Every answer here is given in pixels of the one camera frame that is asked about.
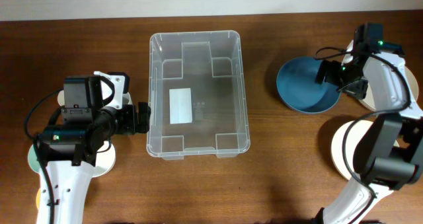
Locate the cream bowl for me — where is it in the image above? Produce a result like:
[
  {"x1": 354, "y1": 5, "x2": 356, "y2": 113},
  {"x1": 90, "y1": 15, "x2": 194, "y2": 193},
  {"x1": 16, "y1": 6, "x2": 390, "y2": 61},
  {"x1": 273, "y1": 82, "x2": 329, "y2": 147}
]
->
[
  {"x1": 360, "y1": 67, "x2": 419, "y2": 111},
  {"x1": 330, "y1": 120, "x2": 400, "y2": 181}
]

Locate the dark blue bowl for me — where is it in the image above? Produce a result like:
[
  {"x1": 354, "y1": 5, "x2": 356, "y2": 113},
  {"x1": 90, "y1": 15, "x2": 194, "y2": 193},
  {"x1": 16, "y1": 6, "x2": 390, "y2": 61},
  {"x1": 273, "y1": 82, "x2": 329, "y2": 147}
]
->
[{"x1": 276, "y1": 56, "x2": 340, "y2": 114}]

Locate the white cup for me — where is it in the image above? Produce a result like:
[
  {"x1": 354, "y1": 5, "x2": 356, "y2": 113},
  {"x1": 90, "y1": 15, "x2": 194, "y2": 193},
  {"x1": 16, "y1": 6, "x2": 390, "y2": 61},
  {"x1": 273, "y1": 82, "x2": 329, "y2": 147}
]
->
[
  {"x1": 57, "y1": 91, "x2": 65, "y2": 106},
  {"x1": 122, "y1": 93, "x2": 132, "y2": 105}
]

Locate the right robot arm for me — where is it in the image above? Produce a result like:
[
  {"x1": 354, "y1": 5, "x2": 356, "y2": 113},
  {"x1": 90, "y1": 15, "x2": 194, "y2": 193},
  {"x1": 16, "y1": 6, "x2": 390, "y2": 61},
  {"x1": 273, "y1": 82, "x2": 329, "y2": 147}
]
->
[{"x1": 312, "y1": 39, "x2": 422, "y2": 223}]

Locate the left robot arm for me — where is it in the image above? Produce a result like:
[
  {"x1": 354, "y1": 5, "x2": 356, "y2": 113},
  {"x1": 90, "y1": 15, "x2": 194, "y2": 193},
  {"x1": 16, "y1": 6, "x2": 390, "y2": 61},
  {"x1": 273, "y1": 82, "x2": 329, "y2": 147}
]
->
[{"x1": 33, "y1": 102, "x2": 151, "y2": 223}]

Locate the white bowl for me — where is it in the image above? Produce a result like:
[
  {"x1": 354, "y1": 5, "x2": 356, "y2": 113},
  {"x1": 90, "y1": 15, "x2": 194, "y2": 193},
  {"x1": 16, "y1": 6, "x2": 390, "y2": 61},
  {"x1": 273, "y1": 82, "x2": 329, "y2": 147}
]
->
[{"x1": 93, "y1": 141, "x2": 116, "y2": 178}]

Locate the white paper label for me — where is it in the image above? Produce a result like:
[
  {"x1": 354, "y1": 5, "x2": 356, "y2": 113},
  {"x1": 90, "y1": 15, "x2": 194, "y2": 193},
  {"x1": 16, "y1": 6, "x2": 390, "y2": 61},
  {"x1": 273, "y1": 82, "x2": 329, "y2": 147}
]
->
[{"x1": 169, "y1": 88, "x2": 192, "y2": 124}]

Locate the clear plastic storage bin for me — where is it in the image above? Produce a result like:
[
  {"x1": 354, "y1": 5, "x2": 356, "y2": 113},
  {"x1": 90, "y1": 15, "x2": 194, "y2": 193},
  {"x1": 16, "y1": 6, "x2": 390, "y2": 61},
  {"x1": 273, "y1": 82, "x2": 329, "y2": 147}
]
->
[{"x1": 146, "y1": 30, "x2": 251, "y2": 160}]

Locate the light green bowl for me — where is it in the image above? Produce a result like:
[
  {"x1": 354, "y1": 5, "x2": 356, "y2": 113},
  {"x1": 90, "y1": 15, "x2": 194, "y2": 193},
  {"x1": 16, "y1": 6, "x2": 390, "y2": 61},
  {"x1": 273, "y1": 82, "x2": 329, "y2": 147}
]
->
[{"x1": 27, "y1": 145, "x2": 40, "y2": 174}]

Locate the yellow bowl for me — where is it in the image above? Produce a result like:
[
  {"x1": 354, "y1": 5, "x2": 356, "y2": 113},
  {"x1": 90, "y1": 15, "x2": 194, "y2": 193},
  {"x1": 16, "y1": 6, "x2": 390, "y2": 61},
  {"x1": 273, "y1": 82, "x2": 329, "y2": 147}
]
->
[{"x1": 36, "y1": 189, "x2": 41, "y2": 209}]

